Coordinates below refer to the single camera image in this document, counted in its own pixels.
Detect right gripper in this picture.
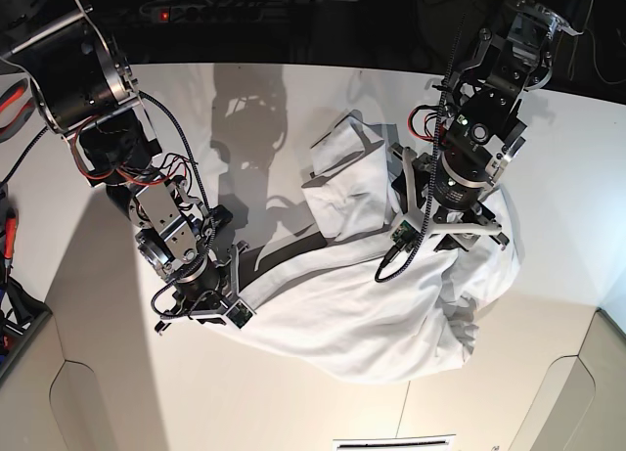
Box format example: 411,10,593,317
155,245,250,332

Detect left braided cable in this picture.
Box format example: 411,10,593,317
139,91,216,217

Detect white cable on floor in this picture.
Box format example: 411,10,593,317
561,0,626,86

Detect white t-shirt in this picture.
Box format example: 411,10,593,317
219,116,520,384

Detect right braided cable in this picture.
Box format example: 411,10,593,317
374,10,467,283

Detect braided cable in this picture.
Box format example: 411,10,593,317
139,91,216,217
374,10,467,283

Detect orange grey pliers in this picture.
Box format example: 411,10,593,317
1,78,35,143

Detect black power strip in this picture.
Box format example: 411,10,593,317
139,4,264,23

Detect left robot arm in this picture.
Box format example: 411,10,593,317
389,0,595,255

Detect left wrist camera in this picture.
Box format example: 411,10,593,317
390,219,421,252

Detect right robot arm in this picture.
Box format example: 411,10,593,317
1,0,254,333

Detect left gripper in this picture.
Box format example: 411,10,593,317
389,145,509,251

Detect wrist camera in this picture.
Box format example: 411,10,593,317
390,219,421,252
226,299,255,329

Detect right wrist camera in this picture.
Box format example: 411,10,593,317
226,299,255,329

